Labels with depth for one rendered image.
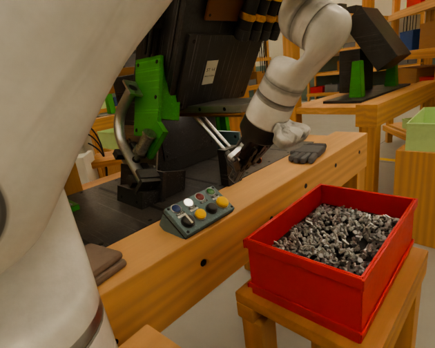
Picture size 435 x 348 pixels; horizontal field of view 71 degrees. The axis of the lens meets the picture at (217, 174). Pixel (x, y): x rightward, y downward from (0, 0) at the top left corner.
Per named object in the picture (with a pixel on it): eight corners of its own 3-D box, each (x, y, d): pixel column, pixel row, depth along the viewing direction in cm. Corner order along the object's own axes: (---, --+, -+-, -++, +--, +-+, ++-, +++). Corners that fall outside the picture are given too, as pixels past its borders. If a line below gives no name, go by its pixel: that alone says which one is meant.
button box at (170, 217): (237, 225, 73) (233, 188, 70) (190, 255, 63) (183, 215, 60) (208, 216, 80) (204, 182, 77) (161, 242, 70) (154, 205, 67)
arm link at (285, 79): (311, 110, 52) (275, 82, 56) (369, 18, 42) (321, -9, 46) (286, 116, 48) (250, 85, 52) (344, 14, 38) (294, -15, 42)
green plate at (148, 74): (180, 138, 87) (185, 61, 84) (156, 137, 81) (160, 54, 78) (156, 136, 94) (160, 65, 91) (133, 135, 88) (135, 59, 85)
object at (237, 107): (276, 107, 88) (275, 96, 87) (241, 117, 77) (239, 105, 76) (186, 108, 114) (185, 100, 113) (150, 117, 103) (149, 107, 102)
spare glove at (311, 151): (301, 148, 118) (300, 141, 118) (329, 149, 112) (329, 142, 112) (280, 163, 103) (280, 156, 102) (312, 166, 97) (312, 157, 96)
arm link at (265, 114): (282, 151, 50) (300, 121, 46) (234, 112, 54) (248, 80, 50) (308, 139, 56) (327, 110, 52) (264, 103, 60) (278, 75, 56)
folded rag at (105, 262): (128, 265, 56) (125, 251, 55) (91, 293, 50) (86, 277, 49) (94, 253, 62) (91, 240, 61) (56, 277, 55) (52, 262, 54)
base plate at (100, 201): (314, 146, 126) (314, 141, 125) (14, 304, 53) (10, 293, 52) (236, 140, 155) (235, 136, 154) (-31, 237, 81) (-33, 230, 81)
